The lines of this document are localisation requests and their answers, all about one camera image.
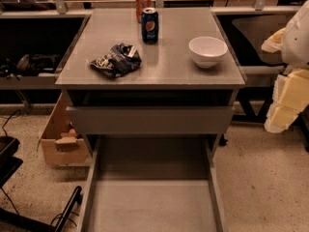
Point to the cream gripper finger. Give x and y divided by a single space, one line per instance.
274 42
290 97

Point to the open grey middle drawer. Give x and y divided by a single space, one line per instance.
152 184

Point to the orange soda can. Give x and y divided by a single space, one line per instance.
140 6

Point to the crumpled dark chip bag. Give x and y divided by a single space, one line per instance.
120 60

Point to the dark office chair seat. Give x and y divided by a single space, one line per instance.
255 30

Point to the black headset on shelf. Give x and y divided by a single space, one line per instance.
31 65

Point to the white bowl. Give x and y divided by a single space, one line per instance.
207 52

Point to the cardboard box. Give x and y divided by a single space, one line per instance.
61 144

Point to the black chair base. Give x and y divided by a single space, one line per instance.
37 210

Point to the blue pepsi can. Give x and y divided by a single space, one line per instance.
149 25

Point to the closed grey top drawer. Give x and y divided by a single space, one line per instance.
124 120

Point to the grey drawer cabinet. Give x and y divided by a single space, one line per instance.
167 75

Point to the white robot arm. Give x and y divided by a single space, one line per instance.
295 42

